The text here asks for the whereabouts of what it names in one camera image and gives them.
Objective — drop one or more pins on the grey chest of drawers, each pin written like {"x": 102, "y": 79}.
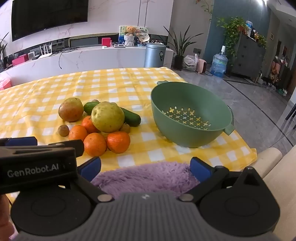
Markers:
{"x": 248, "y": 58}

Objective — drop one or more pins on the blue water jug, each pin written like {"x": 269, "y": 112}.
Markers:
{"x": 219, "y": 64}

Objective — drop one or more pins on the yellow checked tablecloth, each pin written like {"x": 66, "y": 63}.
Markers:
{"x": 138, "y": 92}

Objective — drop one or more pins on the grey round trash bin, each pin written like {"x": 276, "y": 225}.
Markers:
{"x": 155, "y": 55}

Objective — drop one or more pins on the pink packet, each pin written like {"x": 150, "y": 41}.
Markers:
{"x": 4, "y": 83}

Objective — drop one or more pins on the black television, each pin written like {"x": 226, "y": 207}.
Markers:
{"x": 46, "y": 16}

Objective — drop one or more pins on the white wifi router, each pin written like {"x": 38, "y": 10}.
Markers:
{"x": 45, "y": 52}

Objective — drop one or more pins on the green plastic colander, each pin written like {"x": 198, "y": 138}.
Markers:
{"x": 185, "y": 136}

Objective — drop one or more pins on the purple fluffy cushion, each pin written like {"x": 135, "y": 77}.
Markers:
{"x": 148, "y": 178}

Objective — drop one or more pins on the yellow-green pear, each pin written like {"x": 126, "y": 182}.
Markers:
{"x": 107, "y": 117}

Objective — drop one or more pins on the beige chair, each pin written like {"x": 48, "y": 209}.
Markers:
{"x": 269, "y": 160}

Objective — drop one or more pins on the red box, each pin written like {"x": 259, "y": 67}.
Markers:
{"x": 106, "y": 41}

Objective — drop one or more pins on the orange mandarin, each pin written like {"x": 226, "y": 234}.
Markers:
{"x": 94, "y": 144}
{"x": 78, "y": 133}
{"x": 88, "y": 124}
{"x": 118, "y": 141}

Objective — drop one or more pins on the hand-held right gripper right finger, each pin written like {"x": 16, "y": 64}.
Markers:
{"x": 199, "y": 168}

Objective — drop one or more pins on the teddy bear in white basket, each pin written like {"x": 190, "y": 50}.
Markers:
{"x": 129, "y": 34}

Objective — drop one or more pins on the pink box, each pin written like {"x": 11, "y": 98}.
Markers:
{"x": 19, "y": 60}

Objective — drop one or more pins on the potted plant in black pot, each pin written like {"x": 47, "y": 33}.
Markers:
{"x": 178, "y": 62}

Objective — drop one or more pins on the small pink appliance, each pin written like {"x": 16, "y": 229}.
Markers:
{"x": 202, "y": 66}

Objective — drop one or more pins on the green trailing houseplant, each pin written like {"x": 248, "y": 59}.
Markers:
{"x": 232, "y": 30}

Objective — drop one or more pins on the red-green pear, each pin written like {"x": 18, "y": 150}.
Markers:
{"x": 70, "y": 109}

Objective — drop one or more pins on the spiky green houseplant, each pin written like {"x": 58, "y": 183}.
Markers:
{"x": 2, "y": 48}

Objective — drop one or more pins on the white plastic bag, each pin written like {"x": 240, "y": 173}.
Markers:
{"x": 190, "y": 62}

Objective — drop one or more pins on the colourful picture board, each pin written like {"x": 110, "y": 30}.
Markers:
{"x": 121, "y": 31}

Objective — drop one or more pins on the green cucumber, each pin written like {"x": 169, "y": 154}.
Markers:
{"x": 132, "y": 118}

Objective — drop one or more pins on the person's left hand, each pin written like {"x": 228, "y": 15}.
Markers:
{"x": 4, "y": 220}

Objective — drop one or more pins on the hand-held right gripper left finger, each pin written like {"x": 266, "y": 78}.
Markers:
{"x": 91, "y": 167}

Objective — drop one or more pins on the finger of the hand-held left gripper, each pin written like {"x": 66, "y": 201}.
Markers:
{"x": 69, "y": 147}
{"x": 22, "y": 141}

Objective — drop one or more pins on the small brown kiwi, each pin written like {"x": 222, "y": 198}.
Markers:
{"x": 126, "y": 128}
{"x": 95, "y": 101}
{"x": 63, "y": 130}

